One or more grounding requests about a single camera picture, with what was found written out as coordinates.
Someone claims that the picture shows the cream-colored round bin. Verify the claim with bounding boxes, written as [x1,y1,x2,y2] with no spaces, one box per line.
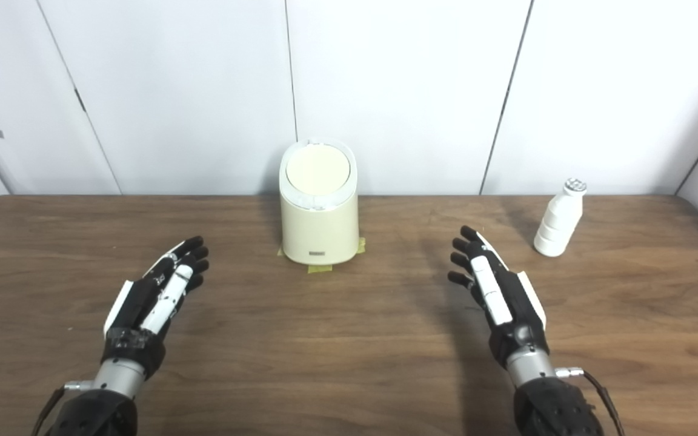
[279,138,360,266]

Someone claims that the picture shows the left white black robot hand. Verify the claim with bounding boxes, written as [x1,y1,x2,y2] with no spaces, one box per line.
[102,236,211,380]

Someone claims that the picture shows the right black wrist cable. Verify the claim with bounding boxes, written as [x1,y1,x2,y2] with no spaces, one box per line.
[555,367,626,436]

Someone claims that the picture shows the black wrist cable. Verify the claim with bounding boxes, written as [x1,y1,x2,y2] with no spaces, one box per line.
[555,367,626,436]
[31,380,93,436]

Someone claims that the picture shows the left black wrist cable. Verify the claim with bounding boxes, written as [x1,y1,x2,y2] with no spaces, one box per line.
[31,380,93,436]

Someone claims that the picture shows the small white plastic bottle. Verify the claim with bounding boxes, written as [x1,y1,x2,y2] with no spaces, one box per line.
[533,179,588,257]

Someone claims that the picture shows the cream round bin lid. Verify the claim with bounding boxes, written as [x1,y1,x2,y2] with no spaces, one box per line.
[286,144,351,196]

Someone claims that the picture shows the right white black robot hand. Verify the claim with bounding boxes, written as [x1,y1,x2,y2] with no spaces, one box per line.
[448,225,551,370]

